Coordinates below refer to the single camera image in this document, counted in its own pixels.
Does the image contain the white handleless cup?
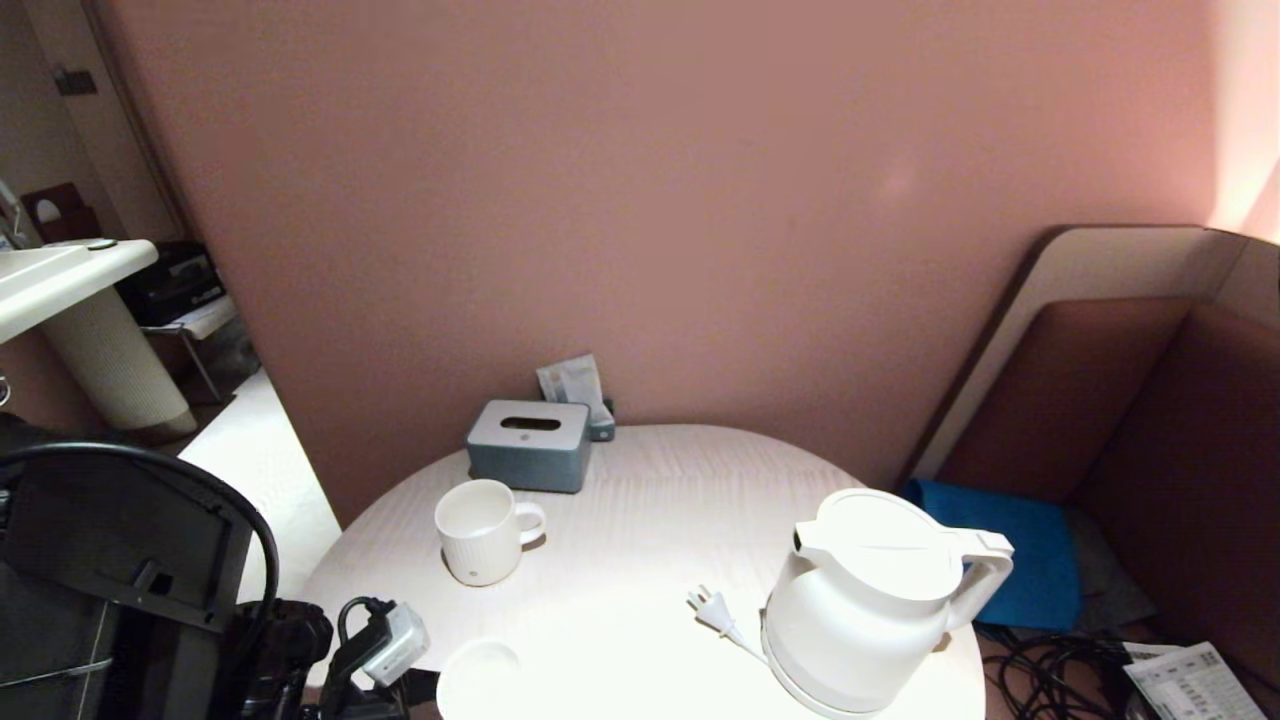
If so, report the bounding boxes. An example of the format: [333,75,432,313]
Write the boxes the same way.
[437,640,523,720]

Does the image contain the white electric kettle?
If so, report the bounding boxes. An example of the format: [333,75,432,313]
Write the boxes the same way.
[760,488,1015,713]

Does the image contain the grey tissue box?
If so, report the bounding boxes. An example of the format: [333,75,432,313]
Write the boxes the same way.
[466,400,593,495]

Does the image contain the clear plastic bag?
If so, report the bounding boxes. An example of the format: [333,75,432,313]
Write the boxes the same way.
[195,318,264,389]

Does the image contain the metal stool with white top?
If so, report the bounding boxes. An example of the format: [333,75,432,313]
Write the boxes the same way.
[140,293,243,404]

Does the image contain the white round kettle base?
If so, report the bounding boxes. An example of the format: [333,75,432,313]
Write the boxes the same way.
[757,612,883,720]

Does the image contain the black box appliance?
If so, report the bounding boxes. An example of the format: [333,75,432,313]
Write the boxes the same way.
[115,241,227,327]

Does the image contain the brown wooden tissue holder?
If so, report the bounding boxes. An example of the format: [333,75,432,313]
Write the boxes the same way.
[20,183,101,243]

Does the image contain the blue cushion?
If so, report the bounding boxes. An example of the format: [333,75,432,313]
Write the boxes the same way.
[893,480,1083,633]

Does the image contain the grey cloth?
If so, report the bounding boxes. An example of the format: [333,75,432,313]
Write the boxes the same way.
[1065,510,1157,631]

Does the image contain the printed paper sheet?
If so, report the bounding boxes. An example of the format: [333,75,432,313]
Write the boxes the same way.
[1120,642,1267,720]

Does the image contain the brown upholstered sofa bench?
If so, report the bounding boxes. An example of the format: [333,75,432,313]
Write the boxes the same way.
[900,226,1280,691]

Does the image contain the thin black camera cable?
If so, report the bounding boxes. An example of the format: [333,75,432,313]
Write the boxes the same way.
[335,596,401,663]

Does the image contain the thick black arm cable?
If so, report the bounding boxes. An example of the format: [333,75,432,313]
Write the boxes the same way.
[0,443,281,641]

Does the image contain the white ribbed mug with handle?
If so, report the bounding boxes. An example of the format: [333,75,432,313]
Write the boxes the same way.
[434,479,548,587]

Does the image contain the white power plug with cord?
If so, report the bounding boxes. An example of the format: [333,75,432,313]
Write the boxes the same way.
[686,585,767,663]

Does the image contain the white pedestal sink counter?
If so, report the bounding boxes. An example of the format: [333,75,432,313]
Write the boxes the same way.
[0,238,199,441]

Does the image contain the black floor cables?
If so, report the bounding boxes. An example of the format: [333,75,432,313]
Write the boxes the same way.
[975,625,1161,720]

